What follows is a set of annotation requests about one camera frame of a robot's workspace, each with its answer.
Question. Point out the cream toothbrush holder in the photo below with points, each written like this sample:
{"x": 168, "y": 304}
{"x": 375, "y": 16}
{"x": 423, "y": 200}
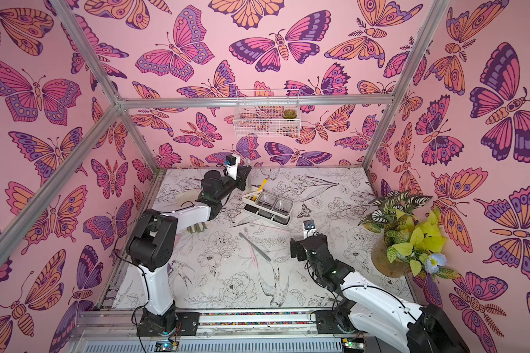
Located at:
{"x": 269, "y": 207}

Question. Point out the pink toothbrush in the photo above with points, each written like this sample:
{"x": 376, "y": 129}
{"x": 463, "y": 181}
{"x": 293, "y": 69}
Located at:
{"x": 252, "y": 252}
{"x": 276, "y": 229}

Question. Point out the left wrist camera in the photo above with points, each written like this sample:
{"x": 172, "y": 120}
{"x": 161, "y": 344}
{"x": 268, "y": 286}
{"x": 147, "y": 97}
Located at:
{"x": 232, "y": 162}

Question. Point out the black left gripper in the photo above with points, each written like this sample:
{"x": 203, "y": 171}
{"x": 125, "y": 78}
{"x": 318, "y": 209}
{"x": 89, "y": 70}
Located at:
{"x": 241, "y": 182}

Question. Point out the yellow toothbrush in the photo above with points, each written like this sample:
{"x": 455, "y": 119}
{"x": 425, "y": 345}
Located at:
{"x": 259, "y": 191}

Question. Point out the grey toothbrush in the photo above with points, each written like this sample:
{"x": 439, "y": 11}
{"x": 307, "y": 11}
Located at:
{"x": 256, "y": 248}

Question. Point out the small succulent plant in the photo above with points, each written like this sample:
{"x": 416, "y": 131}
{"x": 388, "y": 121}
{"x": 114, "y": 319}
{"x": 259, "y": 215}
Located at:
{"x": 289, "y": 114}

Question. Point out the white wire basket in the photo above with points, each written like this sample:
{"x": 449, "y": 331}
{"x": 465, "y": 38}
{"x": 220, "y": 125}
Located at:
{"x": 259, "y": 112}

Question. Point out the artificial leafy potted plant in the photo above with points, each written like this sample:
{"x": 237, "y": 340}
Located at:
{"x": 408, "y": 244}

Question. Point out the beige green-fingered glove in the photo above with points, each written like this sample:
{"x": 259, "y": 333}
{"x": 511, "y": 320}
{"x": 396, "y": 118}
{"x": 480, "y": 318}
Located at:
{"x": 190, "y": 211}

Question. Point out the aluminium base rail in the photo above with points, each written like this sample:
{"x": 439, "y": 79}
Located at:
{"x": 259, "y": 330}

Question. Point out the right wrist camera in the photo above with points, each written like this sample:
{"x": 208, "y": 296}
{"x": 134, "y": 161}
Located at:
{"x": 309, "y": 228}

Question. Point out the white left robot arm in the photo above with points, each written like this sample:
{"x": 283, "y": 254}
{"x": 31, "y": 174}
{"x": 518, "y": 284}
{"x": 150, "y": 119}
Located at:
{"x": 152, "y": 243}

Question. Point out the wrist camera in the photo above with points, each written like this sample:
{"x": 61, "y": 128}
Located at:
{"x": 232, "y": 162}
{"x": 309, "y": 228}

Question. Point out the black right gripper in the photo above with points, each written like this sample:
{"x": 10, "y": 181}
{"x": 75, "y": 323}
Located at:
{"x": 304, "y": 245}

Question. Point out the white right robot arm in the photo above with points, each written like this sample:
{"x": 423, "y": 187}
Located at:
{"x": 366, "y": 307}

